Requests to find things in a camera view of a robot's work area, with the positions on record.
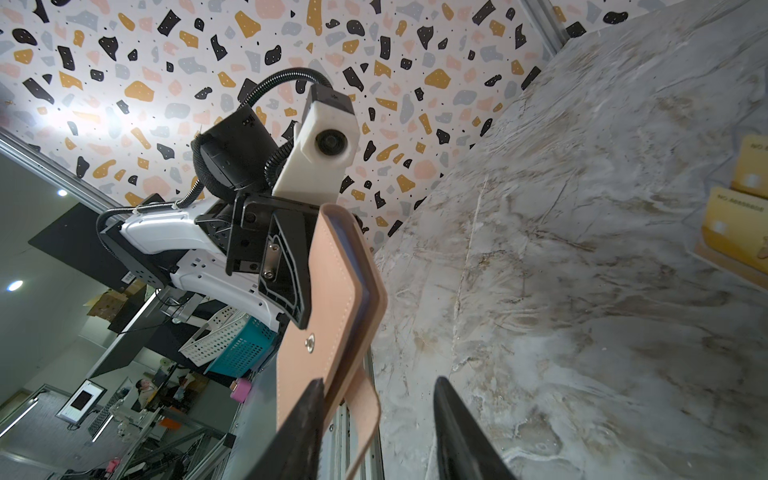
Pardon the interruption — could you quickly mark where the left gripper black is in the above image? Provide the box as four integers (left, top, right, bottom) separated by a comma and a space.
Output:
226, 194, 319, 329

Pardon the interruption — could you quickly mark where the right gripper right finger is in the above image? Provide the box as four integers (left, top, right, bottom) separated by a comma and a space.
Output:
433, 376, 515, 480

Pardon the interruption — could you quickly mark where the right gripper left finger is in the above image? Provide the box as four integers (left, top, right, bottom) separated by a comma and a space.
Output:
244, 378, 324, 480

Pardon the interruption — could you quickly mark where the pink leather card holder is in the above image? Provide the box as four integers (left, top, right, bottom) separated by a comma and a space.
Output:
276, 203, 388, 479

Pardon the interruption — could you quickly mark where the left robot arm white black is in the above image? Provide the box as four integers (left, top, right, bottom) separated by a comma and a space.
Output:
96, 106, 333, 329

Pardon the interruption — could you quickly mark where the clear acrylic card tray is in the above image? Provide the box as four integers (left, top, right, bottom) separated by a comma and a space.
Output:
689, 241, 767, 292

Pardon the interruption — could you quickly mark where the teal plastic basket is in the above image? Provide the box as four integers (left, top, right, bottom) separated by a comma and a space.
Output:
206, 316, 277, 378

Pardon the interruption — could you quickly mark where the white plastic basket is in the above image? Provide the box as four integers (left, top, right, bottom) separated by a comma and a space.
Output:
179, 306, 250, 366

